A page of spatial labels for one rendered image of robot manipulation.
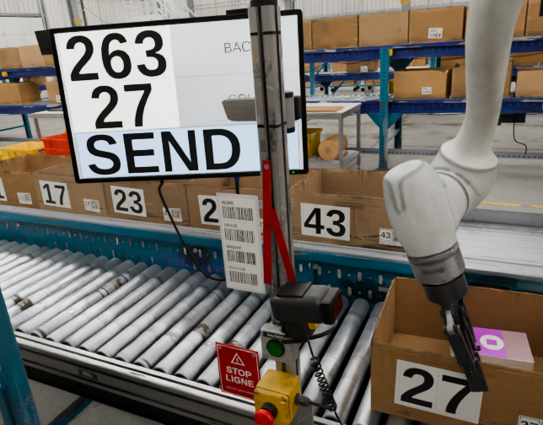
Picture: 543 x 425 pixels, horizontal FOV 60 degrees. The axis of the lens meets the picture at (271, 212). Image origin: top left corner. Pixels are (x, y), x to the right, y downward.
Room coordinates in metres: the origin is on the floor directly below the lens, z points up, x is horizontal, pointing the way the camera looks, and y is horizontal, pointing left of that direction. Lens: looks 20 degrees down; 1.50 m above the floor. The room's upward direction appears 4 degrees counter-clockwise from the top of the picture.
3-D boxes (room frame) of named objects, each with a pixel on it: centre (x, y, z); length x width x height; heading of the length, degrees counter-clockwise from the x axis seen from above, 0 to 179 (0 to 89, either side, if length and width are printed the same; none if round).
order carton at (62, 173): (1.99, 0.76, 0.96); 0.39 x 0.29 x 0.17; 63
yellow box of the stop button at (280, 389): (0.73, -0.02, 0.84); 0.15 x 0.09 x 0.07; 64
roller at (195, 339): (1.21, 0.20, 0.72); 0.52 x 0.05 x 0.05; 154
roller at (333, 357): (1.03, -0.15, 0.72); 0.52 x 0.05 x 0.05; 154
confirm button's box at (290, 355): (0.77, 0.00, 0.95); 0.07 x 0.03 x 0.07; 64
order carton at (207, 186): (1.64, 0.06, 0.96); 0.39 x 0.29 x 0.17; 63
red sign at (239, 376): (0.80, 0.06, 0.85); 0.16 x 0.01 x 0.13; 64
